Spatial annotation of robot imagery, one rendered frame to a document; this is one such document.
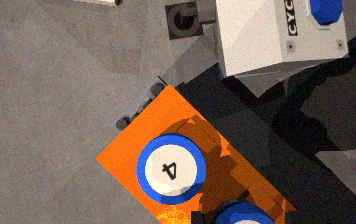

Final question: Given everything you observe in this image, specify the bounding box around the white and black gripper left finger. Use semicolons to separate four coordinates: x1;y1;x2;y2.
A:
191;211;208;224

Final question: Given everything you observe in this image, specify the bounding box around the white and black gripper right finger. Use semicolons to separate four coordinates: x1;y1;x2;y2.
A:
285;211;316;224

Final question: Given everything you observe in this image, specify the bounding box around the beige tray with round nests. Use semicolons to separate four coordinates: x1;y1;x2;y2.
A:
74;0;118;7

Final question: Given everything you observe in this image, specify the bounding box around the white push-button box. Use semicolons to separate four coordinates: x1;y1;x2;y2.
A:
165;0;349;81

